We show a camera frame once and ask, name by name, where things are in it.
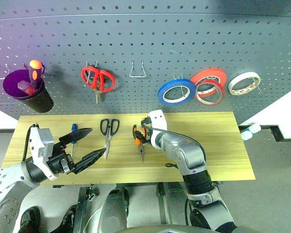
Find blue handled screwdriver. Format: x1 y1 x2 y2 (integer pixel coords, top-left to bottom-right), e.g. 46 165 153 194
71 123 78 158

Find black handled scissors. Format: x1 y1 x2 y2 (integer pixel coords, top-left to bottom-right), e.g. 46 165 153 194
100 118 120 161

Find grey metal pegboard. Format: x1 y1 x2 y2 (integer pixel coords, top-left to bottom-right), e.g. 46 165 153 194
0 0 291 120

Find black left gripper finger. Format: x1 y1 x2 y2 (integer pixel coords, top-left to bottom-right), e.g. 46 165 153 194
59 128 93 146
73 147 107 175

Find red handled scissors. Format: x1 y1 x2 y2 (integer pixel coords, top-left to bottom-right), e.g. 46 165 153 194
81 66 116 105

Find wide red tape roll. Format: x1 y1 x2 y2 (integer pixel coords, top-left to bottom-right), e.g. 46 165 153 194
190 67 227 88

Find white bottle with blue label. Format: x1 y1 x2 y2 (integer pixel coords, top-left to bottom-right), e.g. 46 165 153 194
248 123 262 134
241 130 253 142

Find red handled screwdriver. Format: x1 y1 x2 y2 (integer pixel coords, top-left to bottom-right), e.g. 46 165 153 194
17 81 36 96

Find orange and black screwdriver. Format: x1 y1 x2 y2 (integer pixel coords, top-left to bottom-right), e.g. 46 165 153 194
29 60 46 89

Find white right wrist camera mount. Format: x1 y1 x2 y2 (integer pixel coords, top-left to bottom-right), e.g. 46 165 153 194
147 109 168 149

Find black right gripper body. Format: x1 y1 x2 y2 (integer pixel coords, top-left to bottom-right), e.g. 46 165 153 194
140 116 153 146

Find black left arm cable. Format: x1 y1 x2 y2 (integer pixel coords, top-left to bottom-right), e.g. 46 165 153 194
21 123 39 163

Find grey rounded robot leg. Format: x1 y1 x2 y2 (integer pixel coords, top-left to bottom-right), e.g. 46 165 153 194
161 182 193 227
93 186 130 230

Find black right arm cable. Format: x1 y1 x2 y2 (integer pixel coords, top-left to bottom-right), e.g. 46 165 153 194
140 122 207 168

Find blue tape roll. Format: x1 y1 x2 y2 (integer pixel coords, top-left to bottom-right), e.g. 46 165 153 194
157 78 196 106

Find red and white tape roll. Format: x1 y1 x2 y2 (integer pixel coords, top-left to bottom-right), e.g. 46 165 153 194
195 80 226 106

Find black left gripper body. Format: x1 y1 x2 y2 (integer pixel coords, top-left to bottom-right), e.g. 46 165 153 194
48 143 76 175

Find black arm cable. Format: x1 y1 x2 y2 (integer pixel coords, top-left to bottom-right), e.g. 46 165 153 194
140 122 207 168
21 123 39 163

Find metal table frame leg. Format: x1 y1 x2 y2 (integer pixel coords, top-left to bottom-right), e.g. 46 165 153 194
74 185 99 233

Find orange and black pliers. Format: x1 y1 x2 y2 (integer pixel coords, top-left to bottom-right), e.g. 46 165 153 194
132 124 147 163

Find black tool cup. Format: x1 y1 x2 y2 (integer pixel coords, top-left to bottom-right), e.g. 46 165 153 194
2 69 54 114

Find metal wire loop hook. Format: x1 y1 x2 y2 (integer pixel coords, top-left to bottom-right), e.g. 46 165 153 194
129 59 146 78

